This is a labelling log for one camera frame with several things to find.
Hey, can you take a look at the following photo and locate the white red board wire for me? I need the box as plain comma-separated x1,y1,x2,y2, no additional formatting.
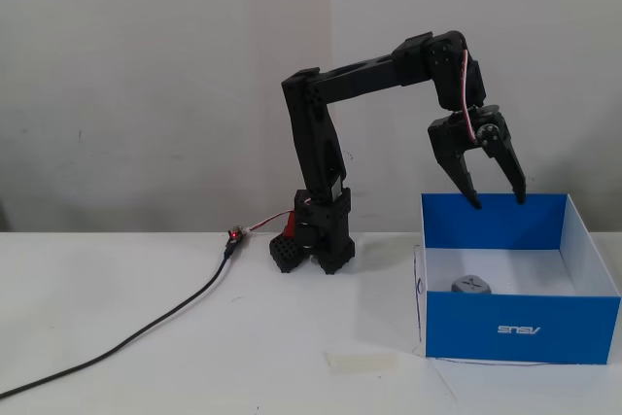
244,210,293,234

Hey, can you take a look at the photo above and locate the black robot arm with base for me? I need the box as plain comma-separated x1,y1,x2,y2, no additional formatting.
268,30,489,277

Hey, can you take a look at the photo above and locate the white red gripper servo wire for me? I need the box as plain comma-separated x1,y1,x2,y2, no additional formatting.
460,49,481,145

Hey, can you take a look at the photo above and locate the black power cable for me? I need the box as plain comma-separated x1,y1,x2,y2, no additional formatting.
0,238,240,399

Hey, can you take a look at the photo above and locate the blue ASUS cardboard box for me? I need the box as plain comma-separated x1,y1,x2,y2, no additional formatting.
418,192,622,366

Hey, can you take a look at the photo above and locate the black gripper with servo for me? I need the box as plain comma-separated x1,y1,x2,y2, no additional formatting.
427,104,528,211

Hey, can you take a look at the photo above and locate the clear tape strip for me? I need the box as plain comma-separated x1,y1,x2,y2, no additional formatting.
324,351,397,374

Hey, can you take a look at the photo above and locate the gray block with X marks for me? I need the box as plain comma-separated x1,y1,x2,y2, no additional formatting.
449,276,494,295

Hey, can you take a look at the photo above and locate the small controller board red LED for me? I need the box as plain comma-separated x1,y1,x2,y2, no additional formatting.
225,225,252,248

